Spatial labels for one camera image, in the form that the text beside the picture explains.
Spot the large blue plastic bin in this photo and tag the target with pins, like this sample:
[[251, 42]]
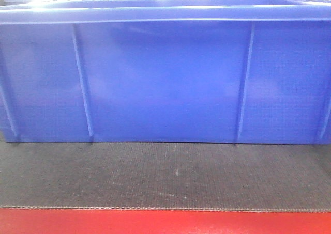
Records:
[[211, 71]]

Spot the black conveyor belt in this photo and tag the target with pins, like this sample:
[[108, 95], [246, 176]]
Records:
[[166, 176]]

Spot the red conveyor frame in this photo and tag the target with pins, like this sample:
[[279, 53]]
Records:
[[145, 221]]

